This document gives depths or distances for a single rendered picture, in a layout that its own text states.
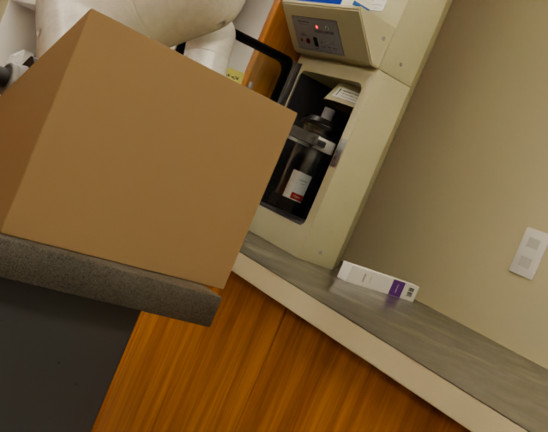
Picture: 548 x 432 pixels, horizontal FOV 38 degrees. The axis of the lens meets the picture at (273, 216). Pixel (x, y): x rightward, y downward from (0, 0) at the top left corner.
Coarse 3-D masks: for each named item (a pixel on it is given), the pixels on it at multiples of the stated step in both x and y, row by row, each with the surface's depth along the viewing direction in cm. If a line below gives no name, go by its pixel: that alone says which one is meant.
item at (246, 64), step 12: (240, 48) 198; (252, 48) 200; (240, 60) 199; (252, 60) 200; (264, 60) 202; (276, 60) 203; (228, 72) 198; (240, 72) 200; (252, 72) 201; (264, 72) 203; (276, 72) 204; (264, 84) 203
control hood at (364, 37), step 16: (288, 0) 198; (288, 16) 200; (304, 16) 194; (320, 16) 188; (336, 16) 183; (352, 16) 177; (368, 16) 176; (352, 32) 180; (368, 32) 177; (384, 32) 179; (352, 48) 183; (368, 48) 178; (384, 48) 181; (368, 64) 181
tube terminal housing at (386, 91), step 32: (416, 0) 182; (448, 0) 188; (416, 32) 184; (320, 64) 199; (352, 64) 189; (384, 64) 182; (416, 64) 187; (384, 96) 185; (352, 128) 182; (384, 128) 187; (352, 160) 185; (320, 192) 185; (352, 192) 187; (256, 224) 200; (288, 224) 190; (320, 224) 185; (352, 224) 194; (320, 256) 187
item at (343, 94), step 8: (336, 88) 196; (344, 88) 194; (352, 88) 193; (360, 88) 192; (328, 96) 196; (336, 96) 193; (344, 96) 192; (352, 96) 192; (328, 104) 204; (336, 104) 205; (344, 104) 191; (352, 104) 191
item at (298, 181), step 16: (304, 128) 192; (320, 128) 190; (304, 144) 191; (288, 160) 194; (304, 160) 191; (320, 160) 192; (288, 176) 192; (304, 176) 191; (320, 176) 194; (288, 192) 191; (304, 192) 192
